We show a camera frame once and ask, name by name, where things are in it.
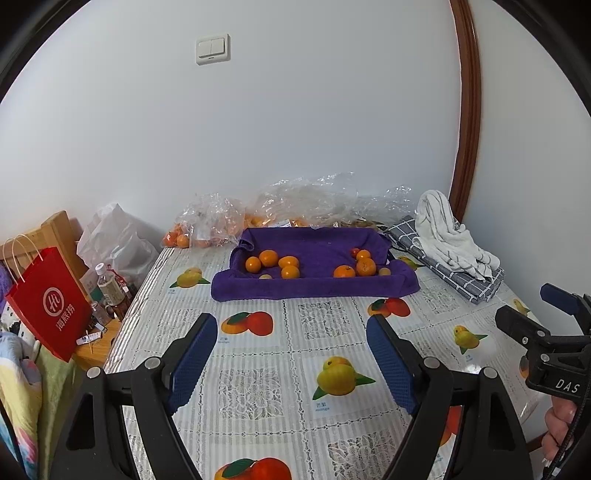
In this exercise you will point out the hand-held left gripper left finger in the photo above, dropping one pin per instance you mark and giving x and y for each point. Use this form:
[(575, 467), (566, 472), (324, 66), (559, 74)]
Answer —
[(194, 360)]

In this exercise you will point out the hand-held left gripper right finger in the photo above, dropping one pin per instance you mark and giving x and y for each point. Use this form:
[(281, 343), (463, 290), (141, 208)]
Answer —
[(392, 364)]

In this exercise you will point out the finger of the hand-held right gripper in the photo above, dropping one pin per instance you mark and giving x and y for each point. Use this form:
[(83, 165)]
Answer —
[(521, 327), (558, 295)]

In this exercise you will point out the large orange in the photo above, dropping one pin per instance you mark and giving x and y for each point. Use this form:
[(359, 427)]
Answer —
[(365, 266)]

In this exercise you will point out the small mandarin orange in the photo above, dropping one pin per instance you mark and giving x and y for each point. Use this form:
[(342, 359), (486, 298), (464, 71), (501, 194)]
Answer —
[(290, 273), (253, 264), (344, 272), (268, 257), (289, 261), (364, 254)]

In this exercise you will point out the purple towel lined tray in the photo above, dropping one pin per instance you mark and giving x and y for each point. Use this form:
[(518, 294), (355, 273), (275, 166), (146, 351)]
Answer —
[(318, 286)]

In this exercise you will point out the person's right hand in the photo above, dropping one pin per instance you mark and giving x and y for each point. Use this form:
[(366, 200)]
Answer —
[(556, 429)]

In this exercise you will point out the grey checked cloth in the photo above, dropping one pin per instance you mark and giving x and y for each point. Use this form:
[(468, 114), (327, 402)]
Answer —
[(461, 286)]

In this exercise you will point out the dark glass bottle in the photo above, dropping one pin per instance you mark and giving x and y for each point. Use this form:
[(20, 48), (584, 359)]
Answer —
[(123, 308)]

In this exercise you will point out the fruit print tablecloth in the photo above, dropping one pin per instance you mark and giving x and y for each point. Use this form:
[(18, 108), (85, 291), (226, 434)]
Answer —
[(300, 350)]

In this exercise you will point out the small clear bottle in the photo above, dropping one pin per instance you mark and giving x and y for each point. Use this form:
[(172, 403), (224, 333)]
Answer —
[(100, 314)]

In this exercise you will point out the clear plastic bottle tan label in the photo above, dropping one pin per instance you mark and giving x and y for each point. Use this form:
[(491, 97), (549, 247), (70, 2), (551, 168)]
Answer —
[(111, 288)]

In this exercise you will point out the white striped towel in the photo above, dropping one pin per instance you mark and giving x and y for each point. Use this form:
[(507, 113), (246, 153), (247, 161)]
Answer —
[(443, 230)]

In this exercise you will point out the white plastic bag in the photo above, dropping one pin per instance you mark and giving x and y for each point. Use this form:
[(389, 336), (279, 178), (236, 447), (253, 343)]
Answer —
[(120, 240)]

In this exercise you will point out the clear plastic bag of oranges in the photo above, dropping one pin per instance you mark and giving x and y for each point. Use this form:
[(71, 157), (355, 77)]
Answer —
[(207, 217)]

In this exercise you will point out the pile of longans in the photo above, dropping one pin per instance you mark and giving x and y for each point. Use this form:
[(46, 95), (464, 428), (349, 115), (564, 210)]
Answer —
[(355, 223)]

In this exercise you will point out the red paper bag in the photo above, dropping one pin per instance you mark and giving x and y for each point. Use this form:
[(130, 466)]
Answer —
[(46, 300)]

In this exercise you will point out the crumpled clear plastic bag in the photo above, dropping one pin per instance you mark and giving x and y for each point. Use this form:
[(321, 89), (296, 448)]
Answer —
[(388, 203)]

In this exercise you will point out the colourful printed blanket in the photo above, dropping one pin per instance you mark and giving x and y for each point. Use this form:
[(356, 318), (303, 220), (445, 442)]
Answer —
[(18, 392)]

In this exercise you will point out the wooden chair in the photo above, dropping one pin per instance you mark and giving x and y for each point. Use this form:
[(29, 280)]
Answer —
[(60, 230)]

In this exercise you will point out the large clear plastic bag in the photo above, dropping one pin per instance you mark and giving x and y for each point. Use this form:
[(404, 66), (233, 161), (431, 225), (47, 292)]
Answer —
[(304, 198)]

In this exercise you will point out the brown wooden door frame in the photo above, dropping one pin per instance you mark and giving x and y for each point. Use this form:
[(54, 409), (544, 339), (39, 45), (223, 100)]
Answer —
[(468, 115)]

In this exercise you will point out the white light switch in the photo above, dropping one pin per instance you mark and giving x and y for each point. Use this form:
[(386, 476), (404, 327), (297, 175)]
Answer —
[(212, 49)]

